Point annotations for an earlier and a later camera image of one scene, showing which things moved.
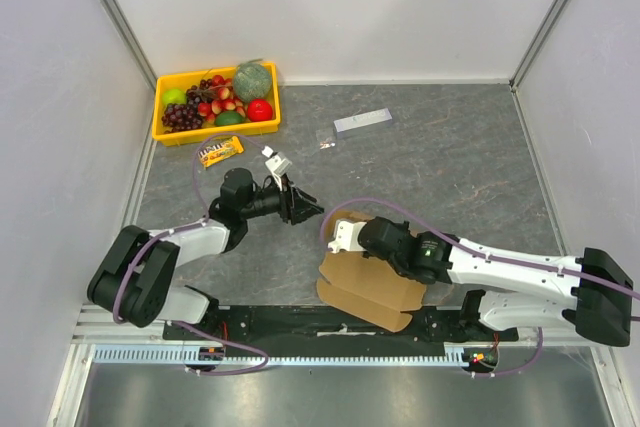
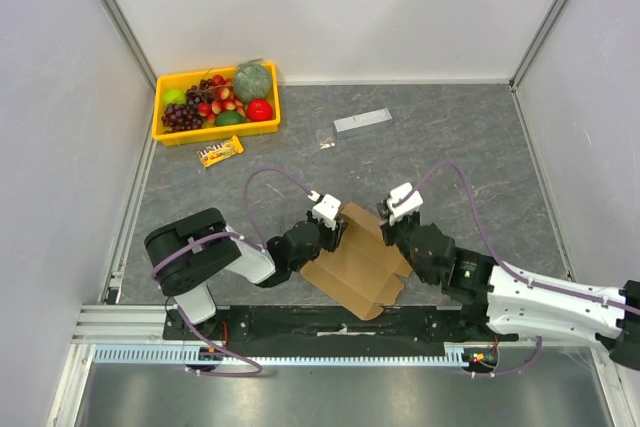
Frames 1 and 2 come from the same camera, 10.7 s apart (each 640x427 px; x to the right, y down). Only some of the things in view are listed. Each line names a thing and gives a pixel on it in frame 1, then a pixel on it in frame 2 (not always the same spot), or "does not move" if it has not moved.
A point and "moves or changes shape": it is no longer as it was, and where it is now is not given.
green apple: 174,96 does not move
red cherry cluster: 222,100 does not move
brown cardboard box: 364,288 moves or changes shape
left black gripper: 288,203 -> 334,236
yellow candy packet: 220,152 does not move
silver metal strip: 363,122 does not move
